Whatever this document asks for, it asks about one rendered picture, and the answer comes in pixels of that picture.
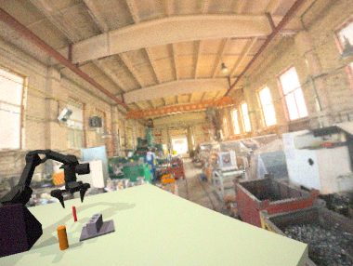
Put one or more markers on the orange cylinder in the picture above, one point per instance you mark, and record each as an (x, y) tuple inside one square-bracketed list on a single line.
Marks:
[(63, 240)]

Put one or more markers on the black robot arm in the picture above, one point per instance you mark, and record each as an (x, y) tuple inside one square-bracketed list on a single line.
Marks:
[(22, 192)]

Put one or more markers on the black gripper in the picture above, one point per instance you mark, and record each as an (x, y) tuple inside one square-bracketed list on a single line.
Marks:
[(58, 192)]

